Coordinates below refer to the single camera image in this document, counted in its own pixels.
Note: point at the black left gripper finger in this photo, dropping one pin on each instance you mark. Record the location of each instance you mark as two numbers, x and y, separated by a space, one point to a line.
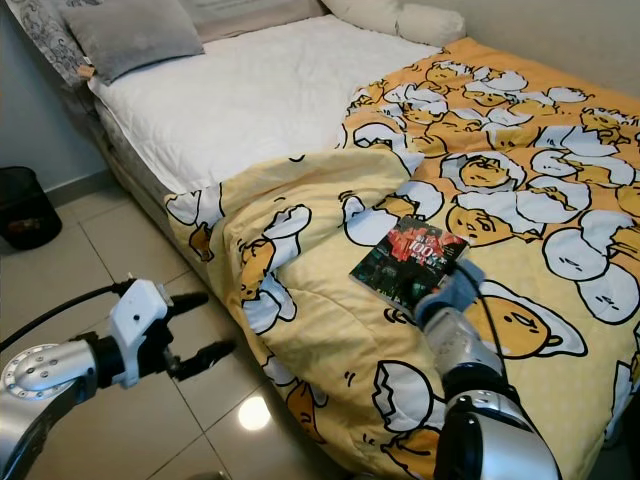
188 300
208 360

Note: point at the dark red cover book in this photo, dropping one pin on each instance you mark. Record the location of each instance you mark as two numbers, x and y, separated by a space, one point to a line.
400 260

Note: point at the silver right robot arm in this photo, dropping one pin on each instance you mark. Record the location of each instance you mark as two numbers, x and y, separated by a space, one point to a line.
460 350

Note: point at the yellow cartoon egg blanket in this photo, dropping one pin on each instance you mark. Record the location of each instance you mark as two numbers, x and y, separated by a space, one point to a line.
320 330

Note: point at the black mesh wastebasket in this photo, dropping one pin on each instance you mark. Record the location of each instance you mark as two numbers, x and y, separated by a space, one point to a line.
25 210

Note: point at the white quilted mattress pad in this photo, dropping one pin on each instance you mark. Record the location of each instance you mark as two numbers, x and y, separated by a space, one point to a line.
240 100

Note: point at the grey pillow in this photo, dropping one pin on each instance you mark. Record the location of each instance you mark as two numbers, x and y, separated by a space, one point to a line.
130 35

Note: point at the beige pillow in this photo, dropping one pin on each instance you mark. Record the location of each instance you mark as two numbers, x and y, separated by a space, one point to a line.
250 15

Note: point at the white pillow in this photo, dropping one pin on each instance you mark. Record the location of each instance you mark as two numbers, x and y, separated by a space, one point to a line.
360 12
432 24

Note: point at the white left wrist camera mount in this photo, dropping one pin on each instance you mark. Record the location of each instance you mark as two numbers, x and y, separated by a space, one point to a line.
135 320

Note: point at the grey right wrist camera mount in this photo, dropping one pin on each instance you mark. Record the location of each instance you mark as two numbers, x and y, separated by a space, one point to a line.
450 290

